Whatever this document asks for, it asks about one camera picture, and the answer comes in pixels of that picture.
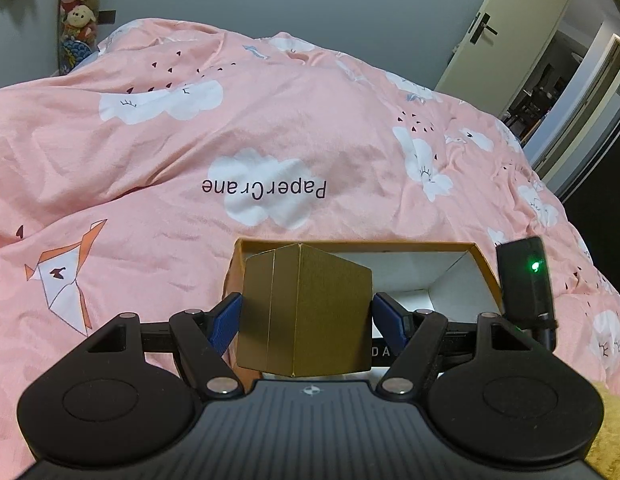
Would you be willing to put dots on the yellow plush item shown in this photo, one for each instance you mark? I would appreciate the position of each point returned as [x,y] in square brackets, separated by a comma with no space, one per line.
[604,455]

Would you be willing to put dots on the orange cardboard storage box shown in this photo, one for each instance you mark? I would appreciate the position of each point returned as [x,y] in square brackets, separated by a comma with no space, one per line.
[453,279]

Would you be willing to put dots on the black door handle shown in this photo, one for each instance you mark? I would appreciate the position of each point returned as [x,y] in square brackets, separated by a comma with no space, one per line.
[479,26]

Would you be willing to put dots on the pink cloud pattern duvet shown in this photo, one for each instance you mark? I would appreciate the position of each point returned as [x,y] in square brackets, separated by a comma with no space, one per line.
[125,185]

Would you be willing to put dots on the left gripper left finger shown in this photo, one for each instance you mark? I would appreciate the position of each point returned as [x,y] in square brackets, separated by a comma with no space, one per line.
[132,389]

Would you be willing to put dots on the hanging plush toy column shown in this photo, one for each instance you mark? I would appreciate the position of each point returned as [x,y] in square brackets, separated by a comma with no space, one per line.
[78,31]

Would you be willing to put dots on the gold cube box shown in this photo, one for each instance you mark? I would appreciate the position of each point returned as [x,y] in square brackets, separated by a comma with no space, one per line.
[305,313]

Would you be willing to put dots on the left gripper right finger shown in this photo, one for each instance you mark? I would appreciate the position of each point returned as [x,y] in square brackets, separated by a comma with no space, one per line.
[491,390]

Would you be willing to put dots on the cream bedroom door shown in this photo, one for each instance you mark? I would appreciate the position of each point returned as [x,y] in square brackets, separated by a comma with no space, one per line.
[491,73]

